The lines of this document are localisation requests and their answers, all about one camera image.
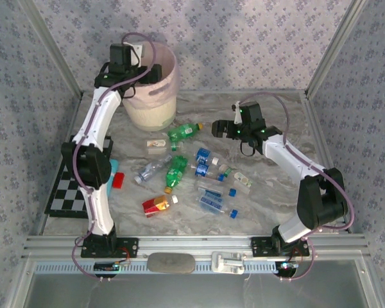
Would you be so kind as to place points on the blue label bottle white cap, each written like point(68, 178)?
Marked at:
point(203, 155)

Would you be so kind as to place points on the small clear bottle green cap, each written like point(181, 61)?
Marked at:
point(177, 146)
point(226, 169)

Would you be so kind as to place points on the small white bottle green label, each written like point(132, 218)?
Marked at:
point(243, 183)

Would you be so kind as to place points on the green bottle orange cap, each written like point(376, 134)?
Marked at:
point(174, 173)

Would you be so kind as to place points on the white rectangular plastic bottle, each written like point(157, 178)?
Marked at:
point(156, 147)

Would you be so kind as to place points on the large clear bottle blue cap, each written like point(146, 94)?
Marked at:
point(211, 202)

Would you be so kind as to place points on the red yellow bottle white cap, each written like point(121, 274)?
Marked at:
point(155, 206)

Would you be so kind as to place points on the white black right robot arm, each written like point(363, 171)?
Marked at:
point(285, 154)

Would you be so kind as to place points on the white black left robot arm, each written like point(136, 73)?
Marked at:
point(104, 211)

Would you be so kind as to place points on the white bin with pink bag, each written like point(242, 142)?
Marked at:
point(154, 109)

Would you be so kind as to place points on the green bottle yellow cap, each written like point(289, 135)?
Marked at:
point(183, 131)

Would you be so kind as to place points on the crushed clear bottle white cap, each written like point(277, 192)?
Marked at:
point(149, 171)

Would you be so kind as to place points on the light blue plastic tube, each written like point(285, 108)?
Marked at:
point(115, 167)

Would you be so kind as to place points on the red plastic block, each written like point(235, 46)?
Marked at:
point(118, 180)

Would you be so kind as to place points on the silver metal latch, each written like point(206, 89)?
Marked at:
point(227, 263)

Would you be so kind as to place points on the grey oval pad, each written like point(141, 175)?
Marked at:
point(171, 263)

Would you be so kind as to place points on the black grey checkerboard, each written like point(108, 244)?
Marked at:
point(67, 199)

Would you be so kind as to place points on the small green circuit board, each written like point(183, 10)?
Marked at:
point(106, 266)
point(287, 265)

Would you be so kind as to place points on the long aluminium frame bar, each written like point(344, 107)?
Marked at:
point(227, 91)

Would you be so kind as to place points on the aluminium frame post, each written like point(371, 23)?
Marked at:
point(334, 48)

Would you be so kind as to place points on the aluminium rail with grooves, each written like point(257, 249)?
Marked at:
point(195, 245)

